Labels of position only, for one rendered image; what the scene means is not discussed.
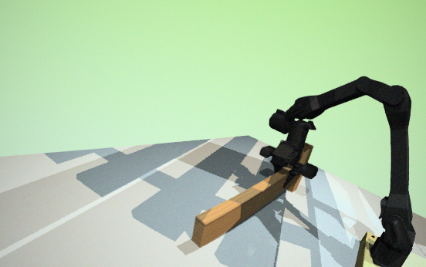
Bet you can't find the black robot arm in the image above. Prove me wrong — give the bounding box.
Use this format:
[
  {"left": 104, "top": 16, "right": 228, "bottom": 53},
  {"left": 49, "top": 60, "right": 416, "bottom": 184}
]
[{"left": 269, "top": 76, "right": 416, "bottom": 267}]

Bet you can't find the wooden post with slot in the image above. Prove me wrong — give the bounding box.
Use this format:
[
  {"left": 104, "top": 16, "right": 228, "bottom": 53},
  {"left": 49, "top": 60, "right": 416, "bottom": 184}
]
[{"left": 288, "top": 142, "right": 313, "bottom": 192}]

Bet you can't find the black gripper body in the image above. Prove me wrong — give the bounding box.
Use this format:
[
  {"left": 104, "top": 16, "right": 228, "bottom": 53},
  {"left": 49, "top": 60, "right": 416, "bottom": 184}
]
[{"left": 259, "top": 137, "right": 318, "bottom": 179}]

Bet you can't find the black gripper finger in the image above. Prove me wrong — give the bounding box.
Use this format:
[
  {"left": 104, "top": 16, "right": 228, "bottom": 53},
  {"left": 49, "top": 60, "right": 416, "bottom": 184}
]
[
  {"left": 283, "top": 170, "right": 301, "bottom": 187},
  {"left": 270, "top": 161, "right": 282, "bottom": 174}
]

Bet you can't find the wooden rail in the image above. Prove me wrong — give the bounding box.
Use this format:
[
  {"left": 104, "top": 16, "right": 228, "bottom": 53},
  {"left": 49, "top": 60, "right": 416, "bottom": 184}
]
[{"left": 192, "top": 165, "right": 294, "bottom": 248}]

